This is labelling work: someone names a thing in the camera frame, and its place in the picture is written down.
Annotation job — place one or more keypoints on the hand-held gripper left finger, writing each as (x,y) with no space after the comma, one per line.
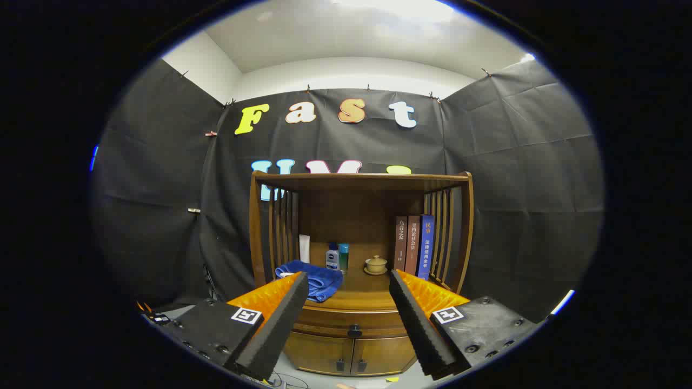
(281,324)

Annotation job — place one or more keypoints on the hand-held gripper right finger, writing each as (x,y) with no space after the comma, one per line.
(419,329)

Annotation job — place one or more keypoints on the wooden drawer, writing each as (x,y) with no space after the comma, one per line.
(335,319)

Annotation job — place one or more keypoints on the black drawer knob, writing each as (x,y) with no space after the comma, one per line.
(354,331)

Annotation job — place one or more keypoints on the wooden cabinet door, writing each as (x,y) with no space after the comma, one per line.
(316,354)
(384,356)

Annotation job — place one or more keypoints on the wooden countertop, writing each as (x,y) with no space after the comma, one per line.
(362,292)

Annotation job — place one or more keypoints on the brown wooden cabinet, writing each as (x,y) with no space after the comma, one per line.
(351,216)

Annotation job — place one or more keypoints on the blue folded towel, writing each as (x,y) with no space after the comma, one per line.
(324,281)

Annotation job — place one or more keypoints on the beige lidded teacup with saucer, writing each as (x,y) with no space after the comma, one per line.
(376,265)

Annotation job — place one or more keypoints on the white tube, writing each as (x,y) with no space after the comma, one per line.
(304,248)

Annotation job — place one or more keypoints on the blue book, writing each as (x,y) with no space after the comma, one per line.
(426,248)

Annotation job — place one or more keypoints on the white bottle with blue cap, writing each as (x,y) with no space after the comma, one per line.
(332,259)

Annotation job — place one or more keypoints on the reddish brown book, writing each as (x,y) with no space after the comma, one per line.
(413,246)

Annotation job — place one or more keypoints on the dark brown book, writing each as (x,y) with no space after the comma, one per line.
(400,243)

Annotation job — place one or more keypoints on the teal clear bottle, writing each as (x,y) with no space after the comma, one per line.
(344,258)

